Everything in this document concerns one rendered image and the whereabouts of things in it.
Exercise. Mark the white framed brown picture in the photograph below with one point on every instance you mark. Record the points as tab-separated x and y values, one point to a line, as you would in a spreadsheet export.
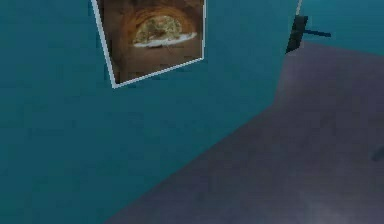
153	36

